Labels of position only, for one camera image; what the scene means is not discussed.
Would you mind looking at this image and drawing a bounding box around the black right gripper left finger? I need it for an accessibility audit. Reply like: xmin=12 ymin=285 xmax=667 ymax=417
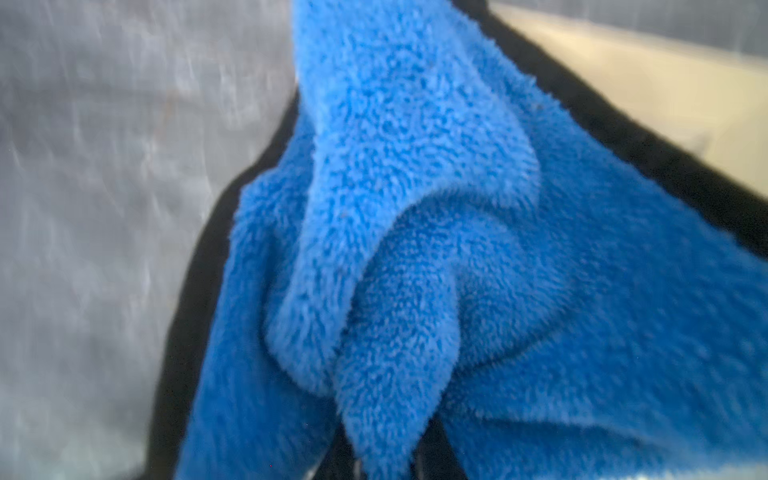
xmin=311 ymin=428 xmax=360 ymax=480

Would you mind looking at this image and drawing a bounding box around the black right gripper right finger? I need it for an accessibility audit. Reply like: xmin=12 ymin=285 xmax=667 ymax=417
xmin=413 ymin=415 xmax=467 ymax=480

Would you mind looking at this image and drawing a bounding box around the blue microfibre cloth black trim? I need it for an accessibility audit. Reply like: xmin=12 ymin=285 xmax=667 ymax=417
xmin=142 ymin=1 xmax=767 ymax=479

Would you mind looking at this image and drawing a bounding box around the beige picture frame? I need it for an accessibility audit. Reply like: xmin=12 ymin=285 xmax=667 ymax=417
xmin=491 ymin=1 xmax=767 ymax=195

